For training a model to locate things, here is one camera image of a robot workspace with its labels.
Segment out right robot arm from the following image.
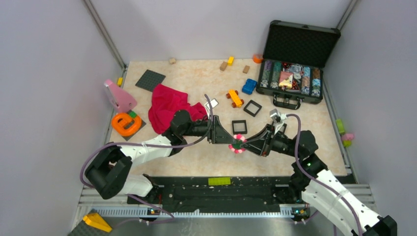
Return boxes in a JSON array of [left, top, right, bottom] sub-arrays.
[[234, 125, 398, 236]]

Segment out green flat brick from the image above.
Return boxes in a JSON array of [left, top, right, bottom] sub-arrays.
[[208, 177, 231, 186]]

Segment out yellow wedge brick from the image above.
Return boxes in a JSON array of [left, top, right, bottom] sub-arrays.
[[83, 213, 113, 233]]

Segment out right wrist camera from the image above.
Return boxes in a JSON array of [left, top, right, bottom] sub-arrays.
[[269, 109, 287, 134]]

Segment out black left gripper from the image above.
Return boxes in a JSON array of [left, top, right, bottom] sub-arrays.
[[181, 115, 237, 144]]

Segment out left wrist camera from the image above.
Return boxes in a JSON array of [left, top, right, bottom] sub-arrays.
[[204, 98, 218, 114]]

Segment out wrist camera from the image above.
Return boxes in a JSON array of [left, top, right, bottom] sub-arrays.
[[269, 109, 287, 134], [204, 98, 218, 114]]

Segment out small yellow block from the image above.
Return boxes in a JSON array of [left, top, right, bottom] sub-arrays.
[[117, 77, 123, 87]]

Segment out orange plastic toy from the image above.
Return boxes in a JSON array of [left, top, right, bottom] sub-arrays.
[[111, 113, 143, 137]]

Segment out pink flower brooch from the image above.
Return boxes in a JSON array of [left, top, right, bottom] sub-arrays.
[[228, 134, 247, 154]]

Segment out playing card box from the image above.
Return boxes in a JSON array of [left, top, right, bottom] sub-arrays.
[[278, 71, 294, 89]]

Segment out black square frame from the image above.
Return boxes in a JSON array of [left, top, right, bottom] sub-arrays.
[[243, 100, 262, 117], [279, 123, 287, 133], [232, 120, 248, 135]]

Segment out blue toy car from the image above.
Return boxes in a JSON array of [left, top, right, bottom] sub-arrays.
[[241, 79, 257, 95]]

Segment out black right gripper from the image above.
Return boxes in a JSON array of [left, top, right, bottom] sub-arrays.
[[239, 123, 301, 158]]

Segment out orange object behind case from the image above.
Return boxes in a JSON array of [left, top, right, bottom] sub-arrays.
[[252, 54, 263, 64]]

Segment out green pink toy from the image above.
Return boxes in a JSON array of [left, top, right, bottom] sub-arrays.
[[335, 119, 355, 148]]

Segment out magenta garment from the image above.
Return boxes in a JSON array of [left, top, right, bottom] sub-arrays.
[[148, 84, 207, 134]]

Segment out black poker chip case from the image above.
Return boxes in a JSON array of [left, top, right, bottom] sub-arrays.
[[256, 20, 341, 110]]

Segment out pink plastic piece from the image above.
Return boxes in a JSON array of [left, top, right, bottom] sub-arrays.
[[104, 80, 137, 113]]

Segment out dark grey building baseplate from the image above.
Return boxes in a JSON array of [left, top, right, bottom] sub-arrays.
[[135, 69, 166, 92]]

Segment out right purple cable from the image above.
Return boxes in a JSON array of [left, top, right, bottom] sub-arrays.
[[285, 113, 364, 236]]

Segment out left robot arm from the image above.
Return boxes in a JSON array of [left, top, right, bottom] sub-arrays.
[[81, 110, 236, 203]]

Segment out yellow toy car red wheels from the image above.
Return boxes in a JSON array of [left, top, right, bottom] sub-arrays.
[[226, 89, 244, 108]]

